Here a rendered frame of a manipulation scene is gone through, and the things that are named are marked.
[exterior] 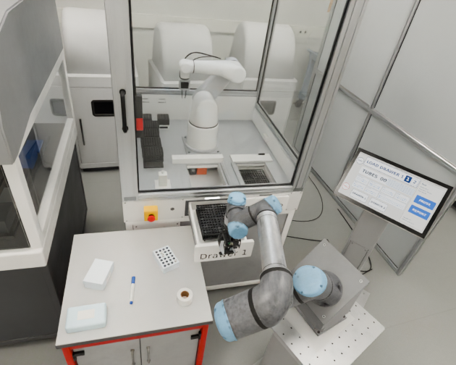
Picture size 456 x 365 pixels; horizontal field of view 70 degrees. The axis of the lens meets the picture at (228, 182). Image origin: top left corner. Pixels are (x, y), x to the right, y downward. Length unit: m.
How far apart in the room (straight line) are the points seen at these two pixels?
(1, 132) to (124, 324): 0.86
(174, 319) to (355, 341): 0.79
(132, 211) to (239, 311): 0.99
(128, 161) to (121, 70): 0.43
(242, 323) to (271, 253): 0.22
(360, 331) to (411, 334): 1.20
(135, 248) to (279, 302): 1.00
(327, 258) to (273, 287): 0.64
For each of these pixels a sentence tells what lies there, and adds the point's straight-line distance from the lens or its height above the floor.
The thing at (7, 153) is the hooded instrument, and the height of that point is 1.41.
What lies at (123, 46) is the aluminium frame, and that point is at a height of 1.71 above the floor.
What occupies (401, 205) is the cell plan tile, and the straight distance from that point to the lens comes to 2.01.
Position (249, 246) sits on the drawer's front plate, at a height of 0.90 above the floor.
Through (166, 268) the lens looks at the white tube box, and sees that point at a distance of 1.63.
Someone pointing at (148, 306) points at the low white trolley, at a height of 0.76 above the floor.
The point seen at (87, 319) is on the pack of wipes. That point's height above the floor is 0.80.
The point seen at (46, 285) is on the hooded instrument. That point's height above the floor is 0.56.
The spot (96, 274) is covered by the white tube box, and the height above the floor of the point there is 0.81.
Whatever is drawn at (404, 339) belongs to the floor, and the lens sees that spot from 2.82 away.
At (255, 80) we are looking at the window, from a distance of 1.51.
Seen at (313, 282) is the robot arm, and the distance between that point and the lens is 1.31.
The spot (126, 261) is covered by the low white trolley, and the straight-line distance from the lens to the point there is 1.71.
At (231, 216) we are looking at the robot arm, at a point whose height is 1.23.
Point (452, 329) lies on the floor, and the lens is 3.11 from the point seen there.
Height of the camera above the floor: 2.08
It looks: 37 degrees down
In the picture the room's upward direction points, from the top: 9 degrees clockwise
